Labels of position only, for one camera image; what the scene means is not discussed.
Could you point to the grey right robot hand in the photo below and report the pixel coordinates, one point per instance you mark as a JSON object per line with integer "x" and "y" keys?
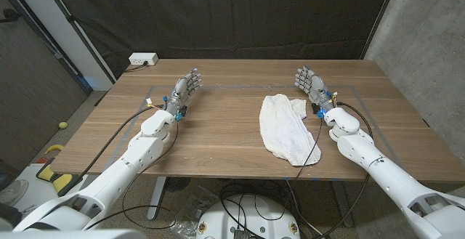
{"x": 315, "y": 86}

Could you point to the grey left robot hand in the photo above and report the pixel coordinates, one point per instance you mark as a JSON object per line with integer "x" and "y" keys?
{"x": 180, "y": 91}

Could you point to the white terry cloth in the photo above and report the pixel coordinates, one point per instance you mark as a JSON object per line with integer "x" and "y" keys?
{"x": 283, "y": 130}

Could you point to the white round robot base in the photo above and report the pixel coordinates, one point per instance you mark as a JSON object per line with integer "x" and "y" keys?
{"x": 250, "y": 213}

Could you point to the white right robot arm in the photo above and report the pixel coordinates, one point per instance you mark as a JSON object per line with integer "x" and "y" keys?
{"x": 381, "y": 173}

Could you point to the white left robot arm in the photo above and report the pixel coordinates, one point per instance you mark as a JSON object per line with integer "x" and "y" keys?
{"x": 141, "y": 152}

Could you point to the white power strip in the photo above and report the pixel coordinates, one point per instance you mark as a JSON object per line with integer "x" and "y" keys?
{"x": 142, "y": 58}

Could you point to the black backdrop curtain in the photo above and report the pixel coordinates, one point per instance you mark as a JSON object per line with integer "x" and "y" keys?
{"x": 232, "y": 14}

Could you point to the black ribbed round object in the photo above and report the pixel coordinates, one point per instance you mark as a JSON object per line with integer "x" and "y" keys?
{"x": 177, "y": 184}

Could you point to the black backdrop stand pole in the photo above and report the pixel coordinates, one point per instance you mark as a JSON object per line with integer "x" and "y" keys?
{"x": 78, "y": 28}
{"x": 379, "y": 17}

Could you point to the white table leg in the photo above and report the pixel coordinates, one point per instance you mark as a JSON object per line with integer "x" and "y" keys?
{"x": 157, "y": 195}

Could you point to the grey table leg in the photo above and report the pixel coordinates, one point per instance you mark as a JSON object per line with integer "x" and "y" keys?
{"x": 341, "y": 202}

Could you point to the clear plastic bag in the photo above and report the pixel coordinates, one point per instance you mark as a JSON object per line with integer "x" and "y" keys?
{"x": 192, "y": 210}

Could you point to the yellow-green ball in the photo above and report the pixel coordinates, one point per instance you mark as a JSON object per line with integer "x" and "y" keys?
{"x": 63, "y": 125}

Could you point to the yellow banana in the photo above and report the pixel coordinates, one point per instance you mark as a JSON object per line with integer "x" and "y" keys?
{"x": 54, "y": 147}

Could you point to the yellow and black object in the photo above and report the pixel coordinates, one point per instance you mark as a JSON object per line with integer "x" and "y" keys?
{"x": 60, "y": 181}

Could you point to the small red object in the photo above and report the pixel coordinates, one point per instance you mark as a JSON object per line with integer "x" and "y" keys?
{"x": 41, "y": 160}

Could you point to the white floor board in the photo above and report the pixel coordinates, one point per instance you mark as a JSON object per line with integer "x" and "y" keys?
{"x": 34, "y": 191}

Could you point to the grey sneaker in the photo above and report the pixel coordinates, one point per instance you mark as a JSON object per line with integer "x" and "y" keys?
{"x": 12, "y": 191}

